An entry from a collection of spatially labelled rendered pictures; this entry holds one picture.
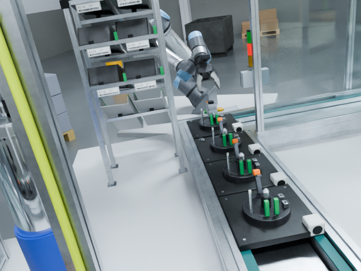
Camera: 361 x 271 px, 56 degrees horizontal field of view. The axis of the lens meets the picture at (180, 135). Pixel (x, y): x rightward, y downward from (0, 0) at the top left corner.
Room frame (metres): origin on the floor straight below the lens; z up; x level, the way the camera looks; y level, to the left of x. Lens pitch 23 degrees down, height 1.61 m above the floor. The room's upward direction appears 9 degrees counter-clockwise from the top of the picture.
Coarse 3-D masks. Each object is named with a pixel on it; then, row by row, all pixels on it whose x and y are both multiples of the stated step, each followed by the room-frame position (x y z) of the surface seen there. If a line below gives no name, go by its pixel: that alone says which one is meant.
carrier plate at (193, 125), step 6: (228, 114) 1.68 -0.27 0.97; (192, 120) 1.67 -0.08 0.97; (198, 120) 1.66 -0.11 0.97; (228, 120) 1.59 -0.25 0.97; (234, 120) 1.58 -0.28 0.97; (192, 126) 1.59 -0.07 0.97; (198, 126) 1.58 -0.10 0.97; (228, 126) 1.52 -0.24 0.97; (192, 132) 1.51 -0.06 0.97; (198, 132) 1.50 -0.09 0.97; (204, 132) 1.49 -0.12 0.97; (210, 132) 1.48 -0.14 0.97; (216, 132) 1.47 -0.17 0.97; (228, 132) 1.45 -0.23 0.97; (198, 138) 1.44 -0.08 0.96
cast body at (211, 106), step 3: (210, 102) 1.56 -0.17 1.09; (213, 102) 1.56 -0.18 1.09; (207, 105) 1.55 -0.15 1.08; (210, 105) 1.54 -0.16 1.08; (213, 105) 1.55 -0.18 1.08; (207, 108) 1.56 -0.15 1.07; (210, 108) 1.54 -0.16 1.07; (213, 108) 1.54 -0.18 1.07; (216, 108) 1.55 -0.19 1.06; (207, 111) 1.57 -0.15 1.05; (210, 111) 1.54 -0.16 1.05; (213, 111) 1.54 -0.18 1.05; (216, 111) 1.54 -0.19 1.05; (207, 114) 1.58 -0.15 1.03; (210, 114) 1.54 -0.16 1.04; (213, 114) 1.52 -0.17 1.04; (213, 117) 1.52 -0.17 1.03
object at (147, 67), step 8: (128, 64) 1.41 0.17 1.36; (136, 64) 1.41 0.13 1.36; (144, 64) 1.40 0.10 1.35; (152, 64) 1.39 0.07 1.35; (128, 72) 1.40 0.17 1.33; (136, 72) 1.39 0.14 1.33; (144, 72) 1.39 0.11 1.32; (152, 72) 1.38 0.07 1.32; (160, 72) 1.51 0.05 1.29; (152, 80) 1.45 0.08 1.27; (160, 80) 1.47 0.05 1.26
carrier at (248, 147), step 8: (224, 128) 1.31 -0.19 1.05; (216, 136) 1.42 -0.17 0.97; (224, 136) 1.27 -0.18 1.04; (232, 136) 1.27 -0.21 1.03; (240, 136) 1.38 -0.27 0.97; (248, 136) 1.37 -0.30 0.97; (200, 144) 1.36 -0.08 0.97; (208, 144) 1.35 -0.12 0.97; (216, 144) 1.30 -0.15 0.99; (224, 144) 1.27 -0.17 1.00; (232, 144) 1.27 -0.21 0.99; (240, 144) 1.27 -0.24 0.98; (248, 144) 1.29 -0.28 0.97; (256, 144) 1.24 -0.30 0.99; (200, 152) 1.29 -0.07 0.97; (208, 152) 1.27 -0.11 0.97; (216, 152) 1.26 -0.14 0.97; (224, 152) 1.25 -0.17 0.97; (232, 152) 1.24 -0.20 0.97; (248, 152) 1.22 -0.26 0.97; (256, 152) 1.20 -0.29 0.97; (208, 160) 1.20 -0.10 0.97; (216, 160) 1.19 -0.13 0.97
